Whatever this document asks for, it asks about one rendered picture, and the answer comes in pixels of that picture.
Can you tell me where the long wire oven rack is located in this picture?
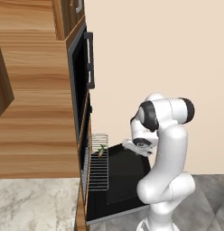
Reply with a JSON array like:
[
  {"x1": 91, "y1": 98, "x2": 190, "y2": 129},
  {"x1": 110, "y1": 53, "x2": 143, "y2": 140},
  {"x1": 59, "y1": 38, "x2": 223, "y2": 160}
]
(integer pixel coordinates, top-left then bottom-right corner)
[{"x1": 86, "y1": 147, "x2": 110, "y2": 192}]

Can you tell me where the silver cupboard handle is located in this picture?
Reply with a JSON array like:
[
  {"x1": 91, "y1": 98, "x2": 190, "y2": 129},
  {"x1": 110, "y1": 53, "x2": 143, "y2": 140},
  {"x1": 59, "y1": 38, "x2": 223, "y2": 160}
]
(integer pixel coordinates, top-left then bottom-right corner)
[{"x1": 74, "y1": 0, "x2": 83, "y2": 14}]

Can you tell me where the orange and green fish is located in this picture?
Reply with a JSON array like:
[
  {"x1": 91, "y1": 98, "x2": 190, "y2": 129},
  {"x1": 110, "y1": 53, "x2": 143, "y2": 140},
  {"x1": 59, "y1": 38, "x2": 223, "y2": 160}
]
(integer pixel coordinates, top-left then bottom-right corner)
[{"x1": 98, "y1": 143, "x2": 107, "y2": 158}]

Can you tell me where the black built-in oven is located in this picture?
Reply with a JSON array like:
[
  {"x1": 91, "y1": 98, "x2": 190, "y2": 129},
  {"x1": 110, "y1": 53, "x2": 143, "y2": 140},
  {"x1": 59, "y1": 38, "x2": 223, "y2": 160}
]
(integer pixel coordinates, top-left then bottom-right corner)
[{"x1": 75, "y1": 89, "x2": 94, "y2": 231}]

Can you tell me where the black microwave oven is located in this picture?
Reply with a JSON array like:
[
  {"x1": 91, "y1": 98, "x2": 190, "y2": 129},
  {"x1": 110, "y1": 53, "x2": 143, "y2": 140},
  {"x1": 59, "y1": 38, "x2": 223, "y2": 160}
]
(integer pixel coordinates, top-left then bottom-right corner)
[{"x1": 67, "y1": 21, "x2": 97, "y2": 143}]

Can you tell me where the black oven door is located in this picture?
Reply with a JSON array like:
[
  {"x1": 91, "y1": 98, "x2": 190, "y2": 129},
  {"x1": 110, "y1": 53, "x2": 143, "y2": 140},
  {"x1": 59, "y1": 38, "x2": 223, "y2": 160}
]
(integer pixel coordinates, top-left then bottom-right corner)
[{"x1": 85, "y1": 143, "x2": 153, "y2": 226}]

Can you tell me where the dark grey microwave handle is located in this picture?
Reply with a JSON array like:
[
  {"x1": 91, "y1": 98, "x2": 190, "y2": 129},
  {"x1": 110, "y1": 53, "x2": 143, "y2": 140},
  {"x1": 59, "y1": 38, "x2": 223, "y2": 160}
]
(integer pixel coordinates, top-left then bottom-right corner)
[{"x1": 84, "y1": 31, "x2": 97, "y2": 90}]

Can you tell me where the light wooden appliance housing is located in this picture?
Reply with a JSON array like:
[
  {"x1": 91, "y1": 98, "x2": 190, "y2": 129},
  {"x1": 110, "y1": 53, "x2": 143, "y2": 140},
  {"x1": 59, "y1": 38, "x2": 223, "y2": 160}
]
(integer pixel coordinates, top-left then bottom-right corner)
[{"x1": 0, "y1": 0, "x2": 89, "y2": 180}]

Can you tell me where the dark wooden wall cupboard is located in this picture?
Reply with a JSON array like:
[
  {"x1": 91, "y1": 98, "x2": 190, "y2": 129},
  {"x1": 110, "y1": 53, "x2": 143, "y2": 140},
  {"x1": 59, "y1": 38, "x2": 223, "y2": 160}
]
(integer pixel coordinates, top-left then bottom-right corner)
[{"x1": 0, "y1": 35, "x2": 15, "y2": 121}]

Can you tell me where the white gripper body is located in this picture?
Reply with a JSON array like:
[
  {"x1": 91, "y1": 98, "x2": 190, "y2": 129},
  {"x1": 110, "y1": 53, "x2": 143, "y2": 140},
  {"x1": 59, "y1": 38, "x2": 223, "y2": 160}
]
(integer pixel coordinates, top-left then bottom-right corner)
[{"x1": 121, "y1": 137, "x2": 154, "y2": 158}]

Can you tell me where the short wire oven rack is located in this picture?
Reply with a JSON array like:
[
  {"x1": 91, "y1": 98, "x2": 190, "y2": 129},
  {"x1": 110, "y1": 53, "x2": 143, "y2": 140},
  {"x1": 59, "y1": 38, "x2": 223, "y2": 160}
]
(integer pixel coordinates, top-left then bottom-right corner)
[{"x1": 90, "y1": 133, "x2": 109, "y2": 152}]

